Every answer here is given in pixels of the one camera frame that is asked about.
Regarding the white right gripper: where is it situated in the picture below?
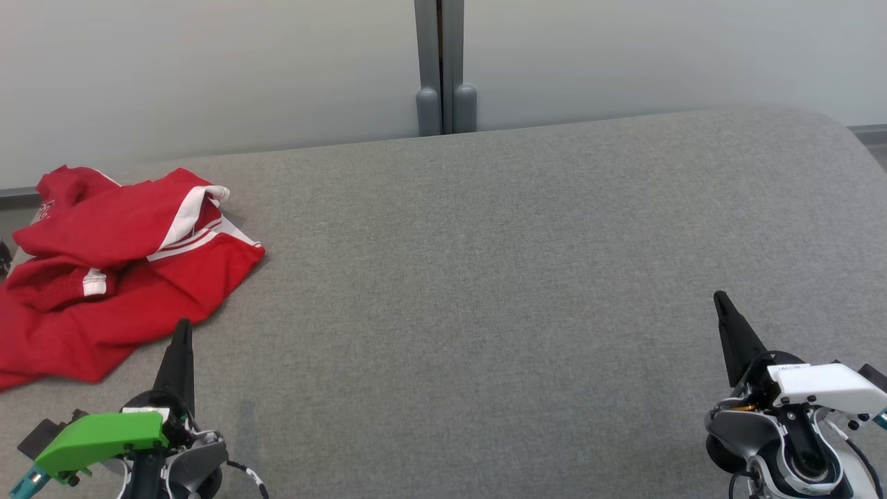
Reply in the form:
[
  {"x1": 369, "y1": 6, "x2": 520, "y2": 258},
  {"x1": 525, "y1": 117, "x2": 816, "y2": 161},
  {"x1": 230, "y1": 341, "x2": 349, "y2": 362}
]
[{"x1": 713, "y1": 290, "x2": 887, "y2": 417}]

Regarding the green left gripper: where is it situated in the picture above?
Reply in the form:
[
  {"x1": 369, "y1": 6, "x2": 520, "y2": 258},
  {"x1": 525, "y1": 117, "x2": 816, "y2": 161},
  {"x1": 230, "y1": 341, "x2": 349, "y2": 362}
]
[{"x1": 33, "y1": 318, "x2": 200, "y2": 486}]

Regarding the red bulls jersey shirt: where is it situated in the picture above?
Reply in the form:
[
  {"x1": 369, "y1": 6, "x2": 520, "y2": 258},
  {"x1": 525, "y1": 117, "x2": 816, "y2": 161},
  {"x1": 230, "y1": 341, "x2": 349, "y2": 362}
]
[{"x1": 0, "y1": 184, "x2": 266, "y2": 392}]

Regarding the light grey partition panel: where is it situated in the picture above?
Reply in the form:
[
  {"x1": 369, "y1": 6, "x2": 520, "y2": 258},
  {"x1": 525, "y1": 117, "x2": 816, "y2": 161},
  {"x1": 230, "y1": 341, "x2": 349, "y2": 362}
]
[
  {"x1": 0, "y1": 0, "x2": 421, "y2": 210},
  {"x1": 463, "y1": 0, "x2": 887, "y2": 148}
]

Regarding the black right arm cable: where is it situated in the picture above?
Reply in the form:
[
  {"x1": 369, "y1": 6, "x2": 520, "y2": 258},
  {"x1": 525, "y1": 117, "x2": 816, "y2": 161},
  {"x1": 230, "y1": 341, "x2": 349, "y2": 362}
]
[{"x1": 825, "y1": 416, "x2": 885, "y2": 499}]

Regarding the teal left camera connector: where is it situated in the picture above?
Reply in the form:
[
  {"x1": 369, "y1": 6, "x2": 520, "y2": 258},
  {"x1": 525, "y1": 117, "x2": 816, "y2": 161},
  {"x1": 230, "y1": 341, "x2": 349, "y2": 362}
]
[{"x1": 8, "y1": 466, "x2": 53, "y2": 499}]

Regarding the grey partition post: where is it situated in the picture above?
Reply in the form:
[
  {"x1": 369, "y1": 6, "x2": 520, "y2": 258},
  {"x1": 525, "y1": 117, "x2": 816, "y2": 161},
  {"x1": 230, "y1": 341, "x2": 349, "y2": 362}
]
[
  {"x1": 442, "y1": 0, "x2": 478, "y2": 134},
  {"x1": 414, "y1": 0, "x2": 443, "y2": 137}
]

